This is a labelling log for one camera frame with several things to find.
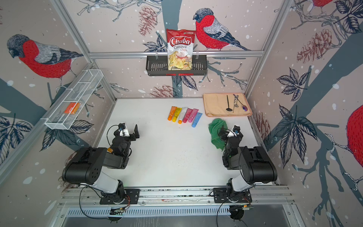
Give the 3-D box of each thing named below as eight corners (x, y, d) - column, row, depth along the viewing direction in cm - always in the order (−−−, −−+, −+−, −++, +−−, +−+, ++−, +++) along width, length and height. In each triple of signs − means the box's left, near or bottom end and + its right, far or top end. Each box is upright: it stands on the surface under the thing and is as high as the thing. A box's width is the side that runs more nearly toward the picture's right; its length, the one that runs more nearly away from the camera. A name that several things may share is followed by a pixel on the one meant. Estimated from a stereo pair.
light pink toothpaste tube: (187, 121, 108) (187, 119, 106) (193, 109, 116) (193, 107, 114) (192, 123, 107) (192, 121, 105) (198, 111, 115) (198, 109, 113)
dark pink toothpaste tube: (181, 121, 108) (181, 120, 106) (188, 109, 116) (188, 107, 114) (186, 123, 107) (186, 121, 105) (192, 110, 115) (192, 109, 113)
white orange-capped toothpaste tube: (176, 123, 107) (176, 121, 105) (182, 107, 117) (182, 105, 115) (181, 124, 106) (181, 123, 104) (187, 108, 116) (187, 106, 115)
